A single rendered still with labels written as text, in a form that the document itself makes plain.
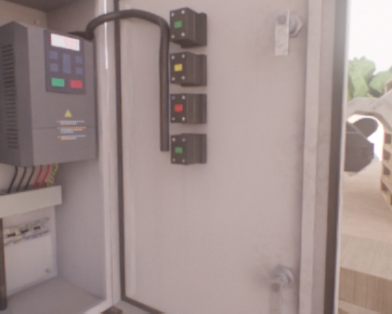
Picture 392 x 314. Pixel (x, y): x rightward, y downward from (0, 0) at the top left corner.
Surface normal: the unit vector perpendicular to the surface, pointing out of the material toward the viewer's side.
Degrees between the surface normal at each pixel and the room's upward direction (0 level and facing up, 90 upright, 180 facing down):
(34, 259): 90
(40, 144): 90
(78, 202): 90
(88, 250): 90
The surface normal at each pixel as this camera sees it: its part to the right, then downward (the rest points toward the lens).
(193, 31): 0.84, 0.05
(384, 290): -0.61, 0.10
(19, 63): -0.42, 0.08
